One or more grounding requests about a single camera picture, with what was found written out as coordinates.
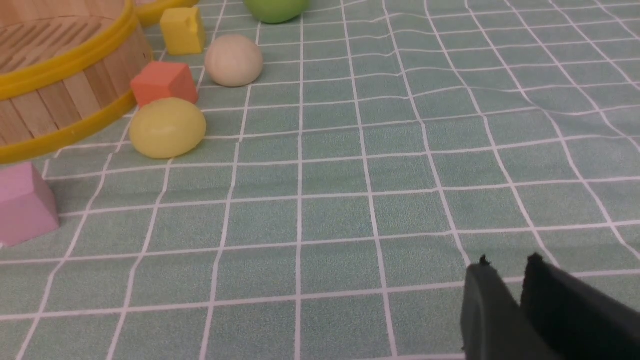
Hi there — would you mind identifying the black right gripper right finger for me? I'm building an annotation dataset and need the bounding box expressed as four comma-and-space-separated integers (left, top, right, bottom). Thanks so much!
519, 253, 640, 360

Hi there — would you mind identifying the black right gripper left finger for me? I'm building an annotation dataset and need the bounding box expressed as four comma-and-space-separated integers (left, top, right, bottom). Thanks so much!
460, 255, 556, 360

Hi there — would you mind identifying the white bun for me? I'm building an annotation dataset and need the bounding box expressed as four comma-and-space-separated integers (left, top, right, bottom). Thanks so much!
204, 34, 265, 88

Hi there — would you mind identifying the yellow bun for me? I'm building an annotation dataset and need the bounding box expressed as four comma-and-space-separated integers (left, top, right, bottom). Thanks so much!
128, 97, 207, 159

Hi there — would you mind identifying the bamboo steamer tray yellow rim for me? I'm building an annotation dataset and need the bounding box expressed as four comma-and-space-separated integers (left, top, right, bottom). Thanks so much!
0, 0, 153, 164

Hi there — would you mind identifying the green checkered tablecloth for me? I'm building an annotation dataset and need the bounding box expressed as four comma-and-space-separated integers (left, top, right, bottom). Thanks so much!
1, 0, 640, 360

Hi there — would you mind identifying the green apple toy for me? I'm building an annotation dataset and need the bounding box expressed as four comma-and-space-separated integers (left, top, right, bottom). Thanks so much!
243, 0, 310, 24

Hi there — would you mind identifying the orange cube block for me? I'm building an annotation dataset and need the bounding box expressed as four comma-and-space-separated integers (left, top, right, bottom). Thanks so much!
130, 61, 199, 108

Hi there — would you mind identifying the yellow cube block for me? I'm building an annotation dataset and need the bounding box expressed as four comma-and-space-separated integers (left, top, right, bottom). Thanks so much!
160, 7, 206, 56

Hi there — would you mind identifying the pink cube block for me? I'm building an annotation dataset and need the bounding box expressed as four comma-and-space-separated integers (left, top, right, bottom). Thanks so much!
0, 162, 60, 248

